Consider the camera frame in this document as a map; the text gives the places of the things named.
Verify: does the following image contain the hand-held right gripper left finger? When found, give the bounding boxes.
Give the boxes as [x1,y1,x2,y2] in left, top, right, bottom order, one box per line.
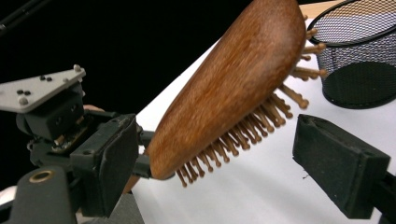
[69,113,140,218]

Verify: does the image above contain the brown wooden hairbrush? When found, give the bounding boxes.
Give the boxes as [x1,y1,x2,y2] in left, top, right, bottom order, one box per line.
[122,0,328,195]

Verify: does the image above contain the black mesh cup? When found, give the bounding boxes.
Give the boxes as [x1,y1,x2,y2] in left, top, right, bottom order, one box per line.
[306,0,396,110]

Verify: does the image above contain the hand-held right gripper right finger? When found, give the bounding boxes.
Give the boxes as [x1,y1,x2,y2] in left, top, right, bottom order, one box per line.
[291,113,391,220]

